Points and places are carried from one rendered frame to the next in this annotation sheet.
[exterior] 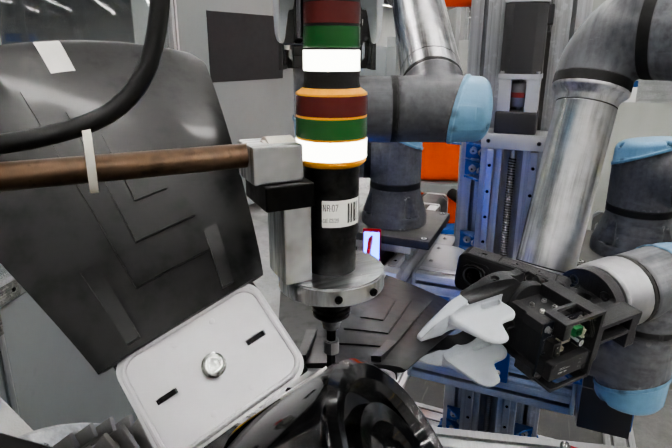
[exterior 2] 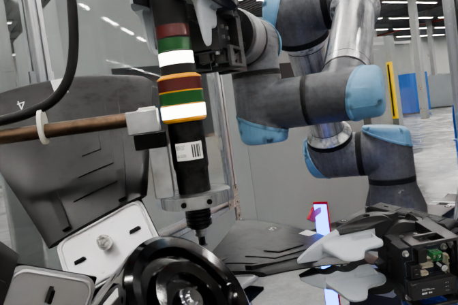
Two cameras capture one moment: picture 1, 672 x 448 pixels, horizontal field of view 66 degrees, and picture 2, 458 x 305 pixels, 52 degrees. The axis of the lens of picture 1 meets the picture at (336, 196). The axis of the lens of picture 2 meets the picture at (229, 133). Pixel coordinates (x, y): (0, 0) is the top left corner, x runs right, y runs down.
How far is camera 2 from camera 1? 0.24 m
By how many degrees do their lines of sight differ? 25
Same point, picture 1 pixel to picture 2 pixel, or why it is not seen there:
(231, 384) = (115, 256)
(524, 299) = (398, 234)
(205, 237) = (116, 174)
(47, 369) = not seen: outside the picture
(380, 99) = (290, 92)
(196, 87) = (138, 94)
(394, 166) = (384, 162)
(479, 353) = (359, 280)
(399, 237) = not seen: hidden behind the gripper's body
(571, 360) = (435, 282)
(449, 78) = (345, 69)
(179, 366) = (89, 245)
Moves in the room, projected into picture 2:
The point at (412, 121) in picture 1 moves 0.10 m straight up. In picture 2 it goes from (316, 105) to (307, 34)
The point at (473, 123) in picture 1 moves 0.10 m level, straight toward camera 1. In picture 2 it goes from (365, 101) to (335, 106)
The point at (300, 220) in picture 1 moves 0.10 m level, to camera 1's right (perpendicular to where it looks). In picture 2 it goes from (160, 156) to (260, 146)
